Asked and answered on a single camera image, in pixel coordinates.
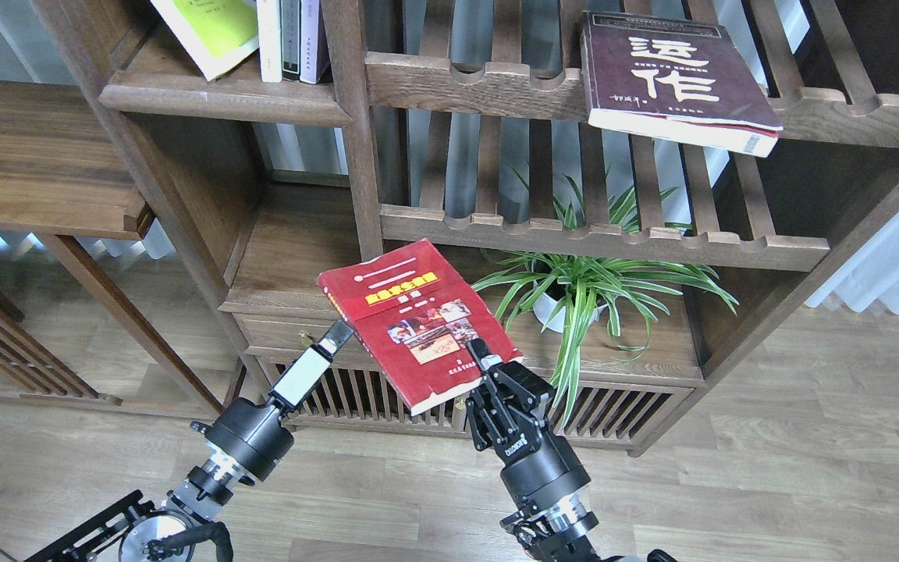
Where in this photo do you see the yellow green book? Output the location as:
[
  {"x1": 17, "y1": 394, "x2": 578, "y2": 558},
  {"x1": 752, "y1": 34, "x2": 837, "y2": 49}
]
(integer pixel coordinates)
[{"x1": 152, "y1": 1, "x2": 259, "y2": 81}]

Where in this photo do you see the red paperback book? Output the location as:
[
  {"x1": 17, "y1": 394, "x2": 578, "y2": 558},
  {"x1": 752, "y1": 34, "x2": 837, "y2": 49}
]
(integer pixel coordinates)
[{"x1": 318, "y1": 240, "x2": 522, "y2": 416}]

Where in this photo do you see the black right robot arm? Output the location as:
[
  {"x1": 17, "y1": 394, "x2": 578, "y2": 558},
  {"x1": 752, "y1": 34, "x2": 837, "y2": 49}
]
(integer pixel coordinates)
[{"x1": 467, "y1": 339, "x2": 600, "y2": 561}]

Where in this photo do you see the dark grey upright book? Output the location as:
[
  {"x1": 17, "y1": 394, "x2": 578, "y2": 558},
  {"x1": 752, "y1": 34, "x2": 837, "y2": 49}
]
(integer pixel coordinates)
[{"x1": 279, "y1": 0, "x2": 302, "y2": 81}]

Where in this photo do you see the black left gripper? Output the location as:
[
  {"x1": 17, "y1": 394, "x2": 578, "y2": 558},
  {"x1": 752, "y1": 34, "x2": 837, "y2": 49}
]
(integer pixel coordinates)
[{"x1": 190, "y1": 322, "x2": 354, "y2": 483}]

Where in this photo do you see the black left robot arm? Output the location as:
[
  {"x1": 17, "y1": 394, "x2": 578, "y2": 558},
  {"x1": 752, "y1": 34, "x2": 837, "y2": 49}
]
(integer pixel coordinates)
[{"x1": 32, "y1": 321, "x2": 354, "y2": 561}]

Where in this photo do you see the wooden side table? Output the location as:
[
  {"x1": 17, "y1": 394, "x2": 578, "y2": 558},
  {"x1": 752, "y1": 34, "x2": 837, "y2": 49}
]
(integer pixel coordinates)
[{"x1": 0, "y1": 81, "x2": 245, "y2": 419}]

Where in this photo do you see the green spider plant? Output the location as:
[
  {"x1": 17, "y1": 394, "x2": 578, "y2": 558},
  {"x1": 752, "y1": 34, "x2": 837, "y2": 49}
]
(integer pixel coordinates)
[{"x1": 469, "y1": 162, "x2": 740, "y2": 429}]

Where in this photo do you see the dark maroon large book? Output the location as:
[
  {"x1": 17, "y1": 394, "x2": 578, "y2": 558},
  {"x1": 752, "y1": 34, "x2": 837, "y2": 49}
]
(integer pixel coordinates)
[{"x1": 581, "y1": 11, "x2": 784, "y2": 157}]

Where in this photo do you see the wooden bookshelf unit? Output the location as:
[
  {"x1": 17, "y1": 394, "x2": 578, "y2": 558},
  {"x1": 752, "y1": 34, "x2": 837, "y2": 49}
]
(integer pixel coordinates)
[{"x1": 33, "y1": 1, "x2": 899, "y2": 456}]

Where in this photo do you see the white upright book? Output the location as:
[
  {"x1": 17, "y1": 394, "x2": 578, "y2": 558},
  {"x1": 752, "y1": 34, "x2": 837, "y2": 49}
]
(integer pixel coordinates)
[{"x1": 256, "y1": 0, "x2": 284, "y2": 83}]

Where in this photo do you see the lilac upright book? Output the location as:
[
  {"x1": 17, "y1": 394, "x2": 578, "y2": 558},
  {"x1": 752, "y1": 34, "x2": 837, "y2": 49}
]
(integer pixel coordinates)
[{"x1": 299, "y1": 0, "x2": 329, "y2": 84}]

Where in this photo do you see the white plant pot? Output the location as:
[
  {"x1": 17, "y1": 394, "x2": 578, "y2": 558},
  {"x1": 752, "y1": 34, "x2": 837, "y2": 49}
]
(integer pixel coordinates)
[{"x1": 534, "y1": 281, "x2": 574, "y2": 333}]

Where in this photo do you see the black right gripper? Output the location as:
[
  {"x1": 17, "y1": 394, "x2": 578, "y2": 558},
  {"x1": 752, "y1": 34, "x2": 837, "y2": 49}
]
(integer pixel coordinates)
[{"x1": 467, "y1": 338, "x2": 597, "y2": 532}]

